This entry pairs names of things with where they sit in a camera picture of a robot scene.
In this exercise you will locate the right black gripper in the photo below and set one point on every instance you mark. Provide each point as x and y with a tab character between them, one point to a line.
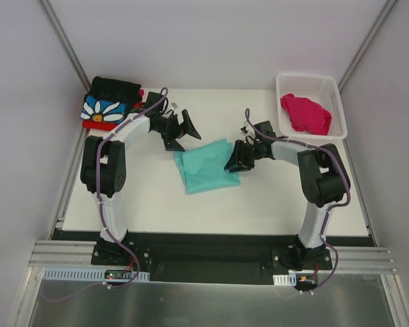
244	154

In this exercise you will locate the white cable duct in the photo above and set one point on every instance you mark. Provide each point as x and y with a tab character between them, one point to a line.
285	280
94	275

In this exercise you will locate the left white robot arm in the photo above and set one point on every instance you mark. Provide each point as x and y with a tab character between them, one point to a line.
104	169

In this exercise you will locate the right aluminium frame post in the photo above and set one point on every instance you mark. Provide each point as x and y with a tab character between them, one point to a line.
378	23

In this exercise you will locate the aluminium frame post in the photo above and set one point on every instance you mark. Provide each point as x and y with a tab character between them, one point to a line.
378	23
64	41

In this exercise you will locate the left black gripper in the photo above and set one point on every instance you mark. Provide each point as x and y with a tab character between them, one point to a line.
174	129

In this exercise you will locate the red folded t shirt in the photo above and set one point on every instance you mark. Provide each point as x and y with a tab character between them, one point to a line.
102	115

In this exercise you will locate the left white cable duct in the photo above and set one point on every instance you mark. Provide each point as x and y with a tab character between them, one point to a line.
94	275

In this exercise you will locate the magenta t shirt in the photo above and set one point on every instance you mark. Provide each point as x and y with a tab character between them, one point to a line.
306	115

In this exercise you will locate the left aluminium frame post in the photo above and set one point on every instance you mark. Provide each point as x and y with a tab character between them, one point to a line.
64	41

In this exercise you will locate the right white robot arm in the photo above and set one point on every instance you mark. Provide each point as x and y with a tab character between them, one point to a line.
324	182

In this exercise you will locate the pink folded t shirt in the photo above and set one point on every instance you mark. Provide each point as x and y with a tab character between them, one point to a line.
141	94

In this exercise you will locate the teal t shirt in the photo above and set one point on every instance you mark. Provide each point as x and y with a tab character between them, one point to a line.
202	169

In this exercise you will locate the white plastic basket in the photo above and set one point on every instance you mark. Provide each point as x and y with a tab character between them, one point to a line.
320	89

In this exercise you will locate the right white cable duct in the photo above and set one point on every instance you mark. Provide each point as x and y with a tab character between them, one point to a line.
285	280

